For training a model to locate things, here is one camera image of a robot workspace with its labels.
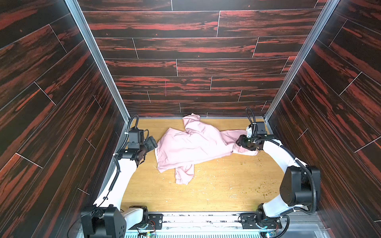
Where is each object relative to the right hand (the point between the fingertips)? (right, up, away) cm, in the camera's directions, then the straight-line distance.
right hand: (243, 141), depth 91 cm
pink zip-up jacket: (-39, -6, +3) cm, 40 cm away
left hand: (-55, 0, -8) cm, 56 cm away
